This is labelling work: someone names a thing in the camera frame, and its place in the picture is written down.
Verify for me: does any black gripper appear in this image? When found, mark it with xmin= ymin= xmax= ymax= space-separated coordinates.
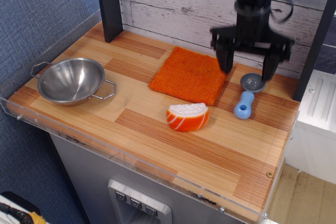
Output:
xmin=210 ymin=6 xmax=295 ymax=81

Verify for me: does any blue and grey spoon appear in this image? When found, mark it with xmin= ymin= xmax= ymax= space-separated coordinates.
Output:
xmin=234 ymin=73 xmax=266 ymax=120

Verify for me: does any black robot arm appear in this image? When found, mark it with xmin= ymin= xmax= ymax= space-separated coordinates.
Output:
xmin=210 ymin=0 xmax=295 ymax=81

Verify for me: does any orange red cloth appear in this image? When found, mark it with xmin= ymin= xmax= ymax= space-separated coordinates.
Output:
xmin=149 ymin=47 xmax=226 ymax=105

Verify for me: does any toy salmon sushi piece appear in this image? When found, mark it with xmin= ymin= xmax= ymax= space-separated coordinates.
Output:
xmin=166 ymin=103 xmax=209 ymax=132

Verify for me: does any white ribbed side counter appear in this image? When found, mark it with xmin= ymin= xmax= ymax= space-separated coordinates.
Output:
xmin=285 ymin=70 xmax=335 ymax=184

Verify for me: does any silver dispenser button panel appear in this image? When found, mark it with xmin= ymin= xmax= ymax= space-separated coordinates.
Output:
xmin=108 ymin=179 xmax=173 ymax=223

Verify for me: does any grey toy fridge cabinet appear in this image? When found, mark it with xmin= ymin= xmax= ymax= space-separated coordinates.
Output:
xmin=51 ymin=135 xmax=240 ymax=223

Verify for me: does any clear acrylic table guard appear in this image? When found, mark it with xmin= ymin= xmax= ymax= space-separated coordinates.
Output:
xmin=6 ymin=24 xmax=299 ymax=223

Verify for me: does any black and yellow object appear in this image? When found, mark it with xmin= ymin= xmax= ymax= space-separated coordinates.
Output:
xmin=1 ymin=191 xmax=47 ymax=223

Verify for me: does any dark right frame post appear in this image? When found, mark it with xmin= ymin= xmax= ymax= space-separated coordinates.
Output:
xmin=293 ymin=0 xmax=335 ymax=102

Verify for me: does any dark frame post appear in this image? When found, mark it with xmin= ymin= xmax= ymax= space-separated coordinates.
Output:
xmin=293 ymin=0 xmax=335 ymax=102
xmin=99 ymin=0 xmax=123 ymax=42

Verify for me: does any dark left frame post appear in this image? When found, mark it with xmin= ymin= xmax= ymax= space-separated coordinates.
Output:
xmin=99 ymin=0 xmax=123 ymax=42

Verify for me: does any stainless steel bowl with handles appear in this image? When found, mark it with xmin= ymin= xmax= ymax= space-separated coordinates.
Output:
xmin=30 ymin=58 xmax=117 ymax=105

